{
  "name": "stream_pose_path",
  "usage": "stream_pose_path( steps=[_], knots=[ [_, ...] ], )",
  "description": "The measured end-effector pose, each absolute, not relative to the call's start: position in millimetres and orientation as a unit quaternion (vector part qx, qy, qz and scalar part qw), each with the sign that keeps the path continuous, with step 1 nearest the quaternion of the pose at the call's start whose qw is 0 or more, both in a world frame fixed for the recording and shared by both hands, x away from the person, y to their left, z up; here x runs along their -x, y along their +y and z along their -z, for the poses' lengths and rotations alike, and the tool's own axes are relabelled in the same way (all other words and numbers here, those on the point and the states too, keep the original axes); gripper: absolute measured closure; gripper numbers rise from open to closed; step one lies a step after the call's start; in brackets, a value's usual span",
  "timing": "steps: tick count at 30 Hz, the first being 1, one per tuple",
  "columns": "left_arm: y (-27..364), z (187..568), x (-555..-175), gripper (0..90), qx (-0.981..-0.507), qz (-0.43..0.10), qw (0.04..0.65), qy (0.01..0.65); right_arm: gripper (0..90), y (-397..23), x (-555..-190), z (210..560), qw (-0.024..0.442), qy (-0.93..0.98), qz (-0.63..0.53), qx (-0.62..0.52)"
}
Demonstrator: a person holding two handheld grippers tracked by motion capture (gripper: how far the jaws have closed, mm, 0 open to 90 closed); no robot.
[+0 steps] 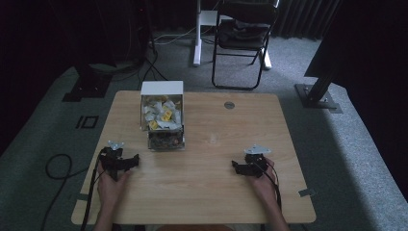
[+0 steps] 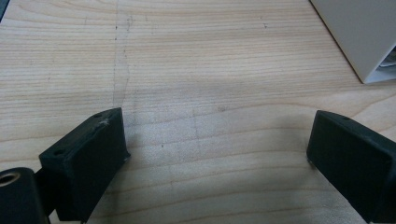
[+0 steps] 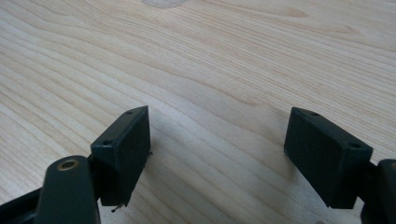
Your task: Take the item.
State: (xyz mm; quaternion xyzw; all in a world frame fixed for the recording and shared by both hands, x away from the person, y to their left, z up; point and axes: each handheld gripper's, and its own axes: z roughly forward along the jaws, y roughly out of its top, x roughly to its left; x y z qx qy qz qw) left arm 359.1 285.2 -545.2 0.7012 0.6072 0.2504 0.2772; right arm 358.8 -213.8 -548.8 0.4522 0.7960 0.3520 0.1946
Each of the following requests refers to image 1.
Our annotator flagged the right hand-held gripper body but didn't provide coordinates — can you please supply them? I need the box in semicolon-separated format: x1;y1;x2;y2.
243;143;272;179

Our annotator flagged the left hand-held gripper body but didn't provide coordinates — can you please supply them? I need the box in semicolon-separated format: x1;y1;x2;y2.
98;140;130;182

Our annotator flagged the person's right hand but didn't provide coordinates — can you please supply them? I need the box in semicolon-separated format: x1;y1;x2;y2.
245;156;277;206

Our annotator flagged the person's left hand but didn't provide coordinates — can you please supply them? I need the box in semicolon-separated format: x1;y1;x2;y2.
96;161;133;208

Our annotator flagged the clear drawer with dark contents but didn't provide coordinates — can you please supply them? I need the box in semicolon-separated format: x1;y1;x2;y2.
146;125;187;152

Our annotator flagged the pile of white yellow packets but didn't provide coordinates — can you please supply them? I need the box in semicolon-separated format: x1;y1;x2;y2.
142;95;183;131

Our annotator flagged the white storage box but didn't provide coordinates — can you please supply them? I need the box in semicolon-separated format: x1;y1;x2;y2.
140;80;185;132

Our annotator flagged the black stand with dark base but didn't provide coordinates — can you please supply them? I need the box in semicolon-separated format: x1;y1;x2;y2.
62;62;114;103

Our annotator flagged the black folding chair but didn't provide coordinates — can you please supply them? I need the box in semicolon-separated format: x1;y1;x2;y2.
211;0;279;91

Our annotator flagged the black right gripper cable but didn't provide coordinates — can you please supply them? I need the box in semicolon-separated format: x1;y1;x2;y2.
260;160;283;213

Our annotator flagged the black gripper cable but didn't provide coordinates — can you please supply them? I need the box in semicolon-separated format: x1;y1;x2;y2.
80;147;109;231
260;160;283;213

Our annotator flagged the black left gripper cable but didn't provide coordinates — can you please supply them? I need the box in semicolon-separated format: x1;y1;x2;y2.
80;147;109;231

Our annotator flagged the black looped floor cable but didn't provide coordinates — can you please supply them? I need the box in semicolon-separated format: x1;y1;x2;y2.
38;153;90;231

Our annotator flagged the black stand with base plate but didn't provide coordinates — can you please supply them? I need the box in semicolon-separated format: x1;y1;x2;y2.
293;64;344;115

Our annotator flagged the white floor cable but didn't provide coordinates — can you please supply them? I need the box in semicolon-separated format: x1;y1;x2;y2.
153;26;197;46

